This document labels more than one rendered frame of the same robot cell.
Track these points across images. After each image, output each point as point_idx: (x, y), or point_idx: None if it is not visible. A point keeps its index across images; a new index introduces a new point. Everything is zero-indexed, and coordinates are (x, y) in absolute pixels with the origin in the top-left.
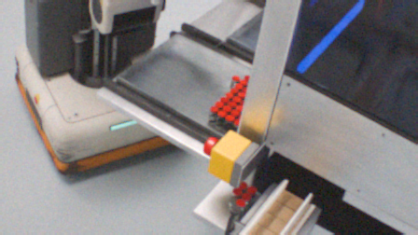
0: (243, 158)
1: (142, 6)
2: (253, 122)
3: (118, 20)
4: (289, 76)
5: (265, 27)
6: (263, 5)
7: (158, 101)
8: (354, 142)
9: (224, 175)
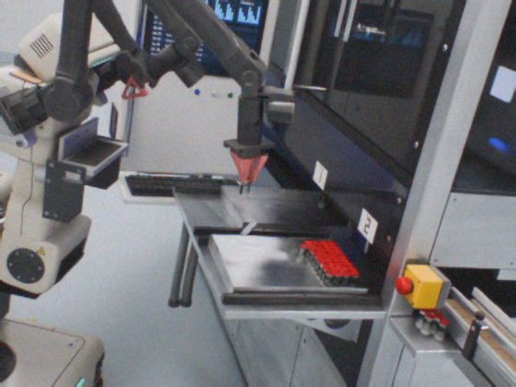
0: (443, 276)
1: (78, 242)
2: (419, 250)
3: (61, 268)
4: (455, 192)
5: (439, 158)
6: (213, 190)
7: (287, 287)
8: (508, 222)
9: (431, 301)
